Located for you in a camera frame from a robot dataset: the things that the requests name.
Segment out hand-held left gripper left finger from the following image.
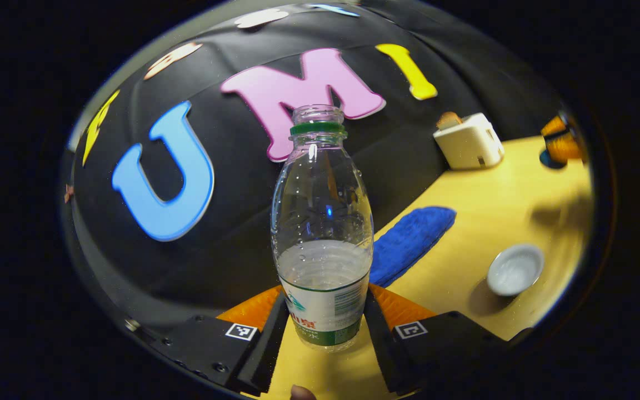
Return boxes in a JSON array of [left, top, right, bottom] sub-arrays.
[[149, 286, 291, 397]]

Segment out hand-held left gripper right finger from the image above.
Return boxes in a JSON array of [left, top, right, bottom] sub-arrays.
[[363, 283, 534, 396]]

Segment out white teacup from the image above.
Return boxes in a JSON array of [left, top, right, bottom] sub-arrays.
[[487, 243, 546, 297]]

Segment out clear plastic water bottle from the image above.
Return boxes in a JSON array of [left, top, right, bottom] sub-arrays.
[[271, 104, 375, 352]]

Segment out white toaster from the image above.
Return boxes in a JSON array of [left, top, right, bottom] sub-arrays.
[[433, 113, 505, 171]]

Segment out toasted bread slice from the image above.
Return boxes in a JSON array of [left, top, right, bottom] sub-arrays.
[[436, 111, 464, 131]]

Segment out blue folded towel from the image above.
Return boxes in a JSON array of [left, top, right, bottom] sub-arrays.
[[369, 206, 457, 288]]

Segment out black backdrop cloth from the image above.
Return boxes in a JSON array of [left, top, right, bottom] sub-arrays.
[[67, 3, 562, 334]]

